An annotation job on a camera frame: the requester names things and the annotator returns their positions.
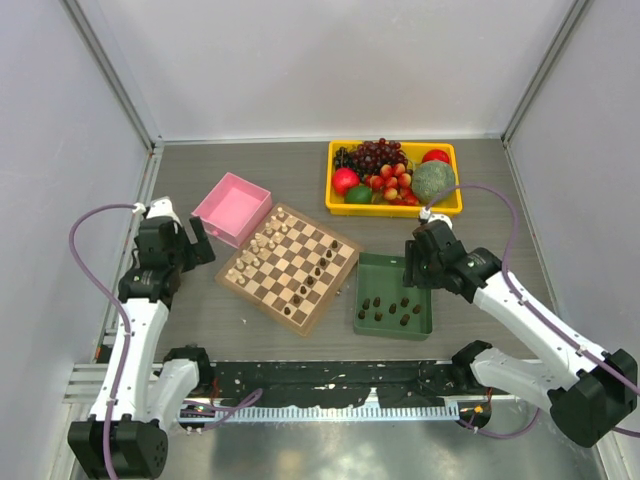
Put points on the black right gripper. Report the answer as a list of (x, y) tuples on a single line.
[(412, 276)]

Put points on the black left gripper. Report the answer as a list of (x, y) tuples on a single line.
[(198, 253)]

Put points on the green piece tray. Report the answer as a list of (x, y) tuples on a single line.
[(380, 292)]

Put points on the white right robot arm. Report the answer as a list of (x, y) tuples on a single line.
[(586, 390)]

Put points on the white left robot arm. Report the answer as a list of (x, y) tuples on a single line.
[(125, 435)]

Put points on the pink open box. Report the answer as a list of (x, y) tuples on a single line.
[(233, 209)]

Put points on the yellow fruit tray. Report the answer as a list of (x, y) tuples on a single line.
[(414, 151)]

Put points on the green cantaloupe melon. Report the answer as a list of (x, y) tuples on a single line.
[(430, 179)]

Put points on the red cherry pile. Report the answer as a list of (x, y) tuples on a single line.
[(391, 185)]

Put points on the wooden chessboard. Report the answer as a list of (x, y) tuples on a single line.
[(286, 251)]

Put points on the green lime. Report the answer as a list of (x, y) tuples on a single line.
[(361, 195)]

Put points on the red apple right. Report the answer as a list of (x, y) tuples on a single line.
[(436, 155)]

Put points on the red apple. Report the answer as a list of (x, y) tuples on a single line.
[(343, 180), (436, 155)]

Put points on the red apple left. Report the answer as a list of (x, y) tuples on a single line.
[(343, 180)]

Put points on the dark grape bunch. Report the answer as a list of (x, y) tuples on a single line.
[(368, 157)]

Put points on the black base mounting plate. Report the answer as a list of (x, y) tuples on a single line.
[(341, 384)]

